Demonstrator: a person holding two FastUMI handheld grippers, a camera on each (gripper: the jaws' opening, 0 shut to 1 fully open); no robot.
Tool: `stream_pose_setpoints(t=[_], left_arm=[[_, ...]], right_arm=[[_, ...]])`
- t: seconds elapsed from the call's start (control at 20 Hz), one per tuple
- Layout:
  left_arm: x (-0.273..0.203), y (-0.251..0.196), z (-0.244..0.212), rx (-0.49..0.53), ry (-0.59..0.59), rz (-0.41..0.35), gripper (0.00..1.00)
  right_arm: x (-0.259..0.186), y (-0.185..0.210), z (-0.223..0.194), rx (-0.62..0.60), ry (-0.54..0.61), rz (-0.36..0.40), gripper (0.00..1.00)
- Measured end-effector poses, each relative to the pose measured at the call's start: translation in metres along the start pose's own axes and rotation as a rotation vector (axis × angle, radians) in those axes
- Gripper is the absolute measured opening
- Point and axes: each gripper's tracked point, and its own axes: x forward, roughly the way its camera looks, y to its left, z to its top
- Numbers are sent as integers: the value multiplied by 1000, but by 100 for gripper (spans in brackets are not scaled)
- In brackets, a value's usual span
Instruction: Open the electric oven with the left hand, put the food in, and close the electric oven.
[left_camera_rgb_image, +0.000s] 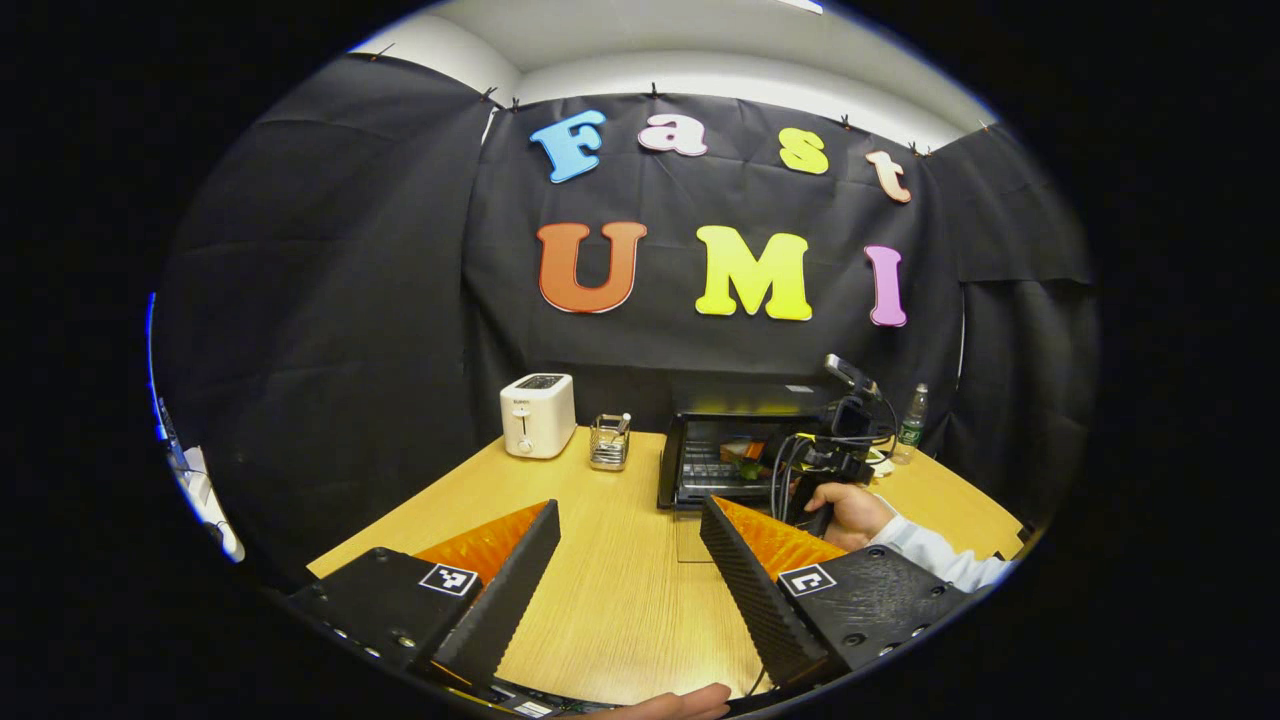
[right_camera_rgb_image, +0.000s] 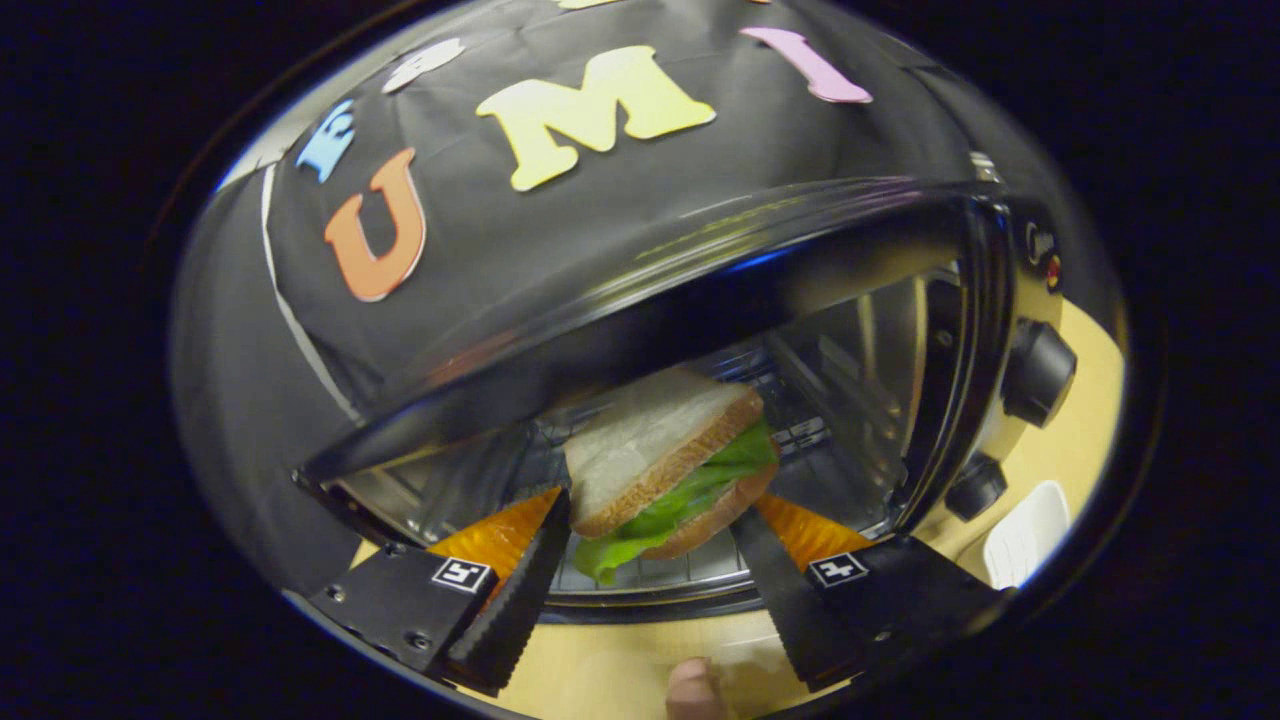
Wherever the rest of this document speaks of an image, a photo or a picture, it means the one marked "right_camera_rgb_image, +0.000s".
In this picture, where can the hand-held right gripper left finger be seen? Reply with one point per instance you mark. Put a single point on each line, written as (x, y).
(515, 610)

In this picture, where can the lettuce sandwich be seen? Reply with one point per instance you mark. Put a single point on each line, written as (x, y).
(650, 450)

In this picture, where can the black electric oven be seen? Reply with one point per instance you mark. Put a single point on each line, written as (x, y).
(700, 260)

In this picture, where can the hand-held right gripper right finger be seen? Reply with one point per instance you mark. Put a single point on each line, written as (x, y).
(790, 620)

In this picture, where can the white divided dish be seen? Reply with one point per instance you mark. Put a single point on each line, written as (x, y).
(1025, 540)

